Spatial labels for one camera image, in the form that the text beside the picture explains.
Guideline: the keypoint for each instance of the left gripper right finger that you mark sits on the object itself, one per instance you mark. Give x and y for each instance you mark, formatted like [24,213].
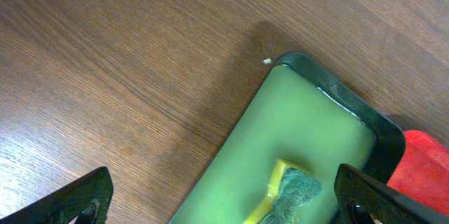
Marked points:
[363,199]

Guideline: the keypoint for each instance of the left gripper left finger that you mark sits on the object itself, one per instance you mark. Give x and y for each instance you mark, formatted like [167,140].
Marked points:
[85,200]

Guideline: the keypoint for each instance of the green yellow sponge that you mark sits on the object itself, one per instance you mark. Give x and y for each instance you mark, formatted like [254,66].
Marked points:
[290,187]

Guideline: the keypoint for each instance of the red plastic tray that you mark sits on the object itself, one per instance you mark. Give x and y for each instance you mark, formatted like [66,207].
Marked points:
[422,173]

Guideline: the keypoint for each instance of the dark green soapy tray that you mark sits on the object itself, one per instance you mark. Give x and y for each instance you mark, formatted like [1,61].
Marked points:
[306,116]

